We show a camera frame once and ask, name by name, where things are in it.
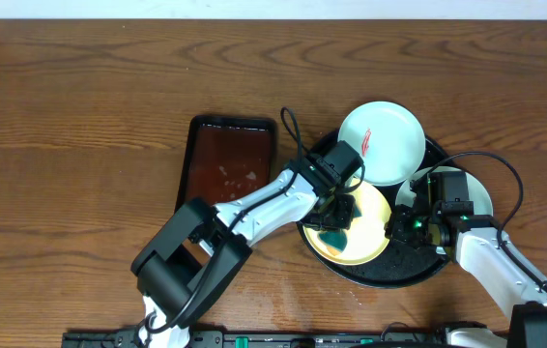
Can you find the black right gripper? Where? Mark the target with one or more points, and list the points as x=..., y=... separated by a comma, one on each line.
x=396, y=228

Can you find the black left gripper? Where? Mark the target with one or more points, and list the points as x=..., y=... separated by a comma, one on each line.
x=349, y=217

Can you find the green yellow sponge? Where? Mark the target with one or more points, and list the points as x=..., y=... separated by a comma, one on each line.
x=334, y=240

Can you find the yellow plate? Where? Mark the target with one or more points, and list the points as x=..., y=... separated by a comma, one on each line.
x=366, y=237

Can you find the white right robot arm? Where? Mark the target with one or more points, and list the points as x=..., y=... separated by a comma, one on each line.
x=478, y=245

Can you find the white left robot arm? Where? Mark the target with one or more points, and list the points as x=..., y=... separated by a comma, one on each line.
x=196, y=254

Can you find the round black tray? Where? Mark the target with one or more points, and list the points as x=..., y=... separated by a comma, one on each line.
x=398, y=265

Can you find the rectangular brown water tray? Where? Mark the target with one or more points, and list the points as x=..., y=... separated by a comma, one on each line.
x=226, y=158

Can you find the right light green plate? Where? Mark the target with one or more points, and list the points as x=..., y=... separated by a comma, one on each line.
x=414, y=193

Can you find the light green plate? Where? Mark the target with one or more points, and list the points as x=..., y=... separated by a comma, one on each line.
x=389, y=139
x=414, y=193

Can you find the upper light green plate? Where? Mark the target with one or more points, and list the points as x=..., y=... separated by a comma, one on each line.
x=389, y=139

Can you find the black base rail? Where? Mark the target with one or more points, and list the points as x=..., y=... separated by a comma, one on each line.
x=397, y=334

